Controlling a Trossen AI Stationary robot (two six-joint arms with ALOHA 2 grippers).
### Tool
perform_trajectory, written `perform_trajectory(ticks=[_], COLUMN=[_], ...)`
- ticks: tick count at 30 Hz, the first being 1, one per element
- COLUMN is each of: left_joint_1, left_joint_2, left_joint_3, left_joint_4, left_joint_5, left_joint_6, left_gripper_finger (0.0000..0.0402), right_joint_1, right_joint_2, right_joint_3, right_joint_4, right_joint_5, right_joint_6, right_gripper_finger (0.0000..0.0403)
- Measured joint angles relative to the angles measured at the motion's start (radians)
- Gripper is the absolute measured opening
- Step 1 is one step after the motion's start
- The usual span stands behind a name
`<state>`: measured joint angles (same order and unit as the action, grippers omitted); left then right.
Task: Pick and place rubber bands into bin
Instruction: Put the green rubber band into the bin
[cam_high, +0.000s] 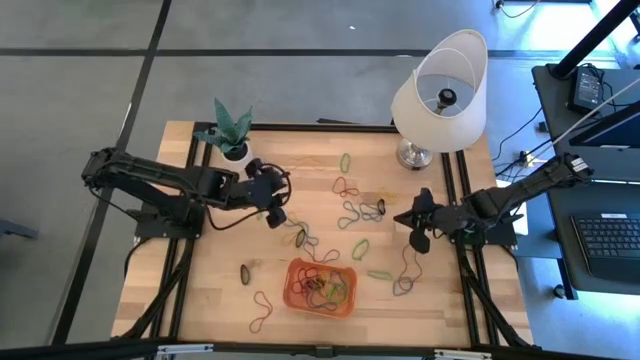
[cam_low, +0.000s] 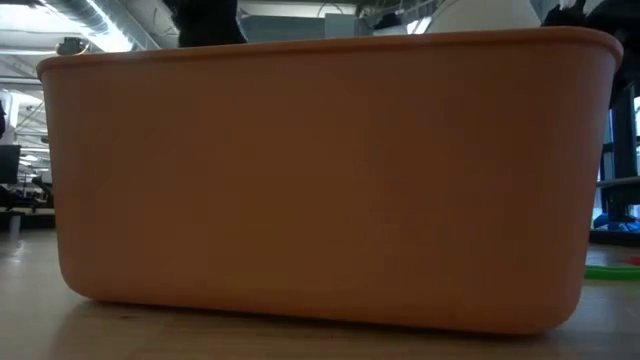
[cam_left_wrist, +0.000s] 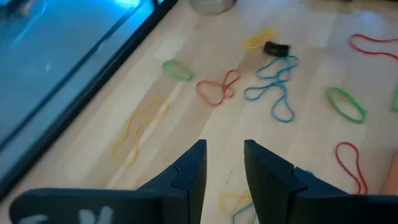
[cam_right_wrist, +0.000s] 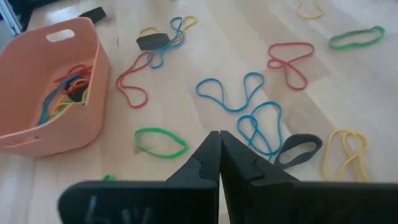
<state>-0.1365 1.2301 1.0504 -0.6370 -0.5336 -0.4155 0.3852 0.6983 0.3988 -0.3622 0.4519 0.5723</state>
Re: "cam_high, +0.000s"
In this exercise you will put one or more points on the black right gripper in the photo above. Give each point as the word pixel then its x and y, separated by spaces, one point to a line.
pixel 445 220

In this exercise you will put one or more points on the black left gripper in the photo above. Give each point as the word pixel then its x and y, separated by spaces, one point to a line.
pixel 250 192

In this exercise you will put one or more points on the wide black rubber band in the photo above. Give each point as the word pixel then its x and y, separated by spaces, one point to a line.
pixel 378 206
pixel 241 275
pixel 297 239

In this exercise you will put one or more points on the thin yellow rubber band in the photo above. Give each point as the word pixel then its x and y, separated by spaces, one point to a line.
pixel 310 160

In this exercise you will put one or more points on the blue rubber band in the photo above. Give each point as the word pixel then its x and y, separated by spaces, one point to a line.
pixel 320 302
pixel 395 287
pixel 367 218
pixel 358 214
pixel 311 240

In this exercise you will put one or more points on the green rubber band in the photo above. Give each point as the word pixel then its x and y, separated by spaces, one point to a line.
pixel 354 252
pixel 341 288
pixel 341 163
pixel 380 275

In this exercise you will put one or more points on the orange plastic bin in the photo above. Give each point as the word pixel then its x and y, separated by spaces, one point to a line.
pixel 290 300

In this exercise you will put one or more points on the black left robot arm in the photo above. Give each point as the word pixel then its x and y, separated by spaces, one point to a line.
pixel 165 177

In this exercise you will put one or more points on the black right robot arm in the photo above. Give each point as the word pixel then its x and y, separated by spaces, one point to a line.
pixel 520 192

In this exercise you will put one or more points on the green plant in white pot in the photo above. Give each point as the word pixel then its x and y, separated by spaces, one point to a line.
pixel 227 130

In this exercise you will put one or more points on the white shade chrome base lamp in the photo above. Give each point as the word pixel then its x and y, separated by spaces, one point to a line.
pixel 450 130

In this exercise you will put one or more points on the white power strip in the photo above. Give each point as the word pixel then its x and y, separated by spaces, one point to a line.
pixel 525 159

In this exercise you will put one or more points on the small black plug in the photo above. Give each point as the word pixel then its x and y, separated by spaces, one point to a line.
pixel 543 127

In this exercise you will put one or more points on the black desk caster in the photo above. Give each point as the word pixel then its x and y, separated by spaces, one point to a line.
pixel 559 291

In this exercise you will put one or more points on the black desk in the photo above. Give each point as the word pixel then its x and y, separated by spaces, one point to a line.
pixel 552 120

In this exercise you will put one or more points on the black keyboard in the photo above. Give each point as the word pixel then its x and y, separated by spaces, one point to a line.
pixel 610 245

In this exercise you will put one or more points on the black power adapter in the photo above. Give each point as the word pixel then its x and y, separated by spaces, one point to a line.
pixel 585 90

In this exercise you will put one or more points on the dark monitor screen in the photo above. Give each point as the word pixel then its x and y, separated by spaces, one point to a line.
pixel 615 130

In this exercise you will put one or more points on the black slanted pole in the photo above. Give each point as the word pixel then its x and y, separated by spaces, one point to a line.
pixel 590 41

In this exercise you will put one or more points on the black beam with silver brackets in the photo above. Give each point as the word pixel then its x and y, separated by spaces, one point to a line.
pixel 75 350

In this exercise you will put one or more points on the grey floor object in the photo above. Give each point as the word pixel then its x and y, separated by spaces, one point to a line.
pixel 15 229

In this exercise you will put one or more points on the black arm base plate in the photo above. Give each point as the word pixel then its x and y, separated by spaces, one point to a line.
pixel 150 230
pixel 495 237

